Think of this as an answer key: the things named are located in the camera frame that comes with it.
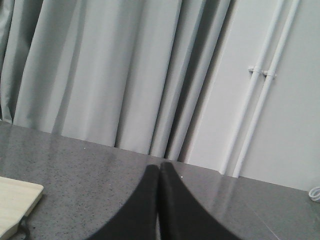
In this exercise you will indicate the white wall pipe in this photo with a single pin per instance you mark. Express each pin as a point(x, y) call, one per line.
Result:
point(270, 76)
point(256, 72)

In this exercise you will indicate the wooden cutting board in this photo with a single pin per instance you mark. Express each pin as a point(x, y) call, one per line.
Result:
point(17, 200)

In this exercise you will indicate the grey curtain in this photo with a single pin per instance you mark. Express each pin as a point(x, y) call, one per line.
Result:
point(122, 73)

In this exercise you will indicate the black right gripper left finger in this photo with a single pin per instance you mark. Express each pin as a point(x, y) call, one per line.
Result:
point(136, 219)

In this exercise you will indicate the white wall pipe right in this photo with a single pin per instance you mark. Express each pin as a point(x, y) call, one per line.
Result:
point(270, 76)

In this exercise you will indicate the white wall pipe left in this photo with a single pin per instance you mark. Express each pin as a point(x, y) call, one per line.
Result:
point(256, 72)

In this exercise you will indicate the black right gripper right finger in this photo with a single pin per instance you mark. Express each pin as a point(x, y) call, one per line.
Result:
point(181, 216)

